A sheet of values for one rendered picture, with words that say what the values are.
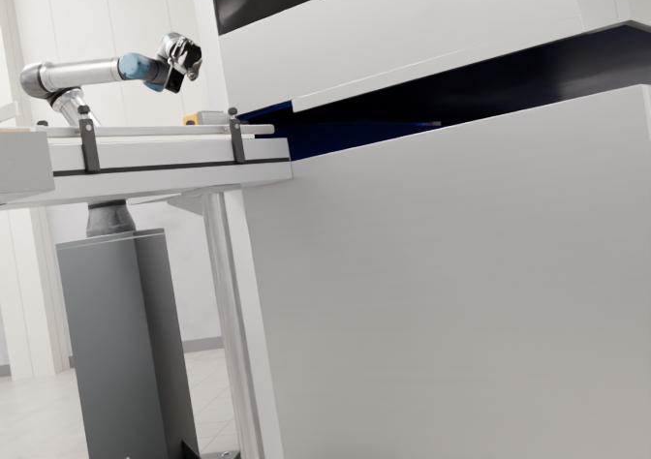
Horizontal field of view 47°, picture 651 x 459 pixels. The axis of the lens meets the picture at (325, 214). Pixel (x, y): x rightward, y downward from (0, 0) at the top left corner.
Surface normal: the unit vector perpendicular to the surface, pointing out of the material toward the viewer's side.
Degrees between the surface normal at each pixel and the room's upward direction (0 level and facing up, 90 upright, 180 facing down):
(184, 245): 90
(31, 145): 90
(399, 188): 90
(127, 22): 90
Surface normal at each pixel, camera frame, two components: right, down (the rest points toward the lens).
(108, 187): 0.77, -0.12
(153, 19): -0.15, 0.03
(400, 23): -0.63, 0.10
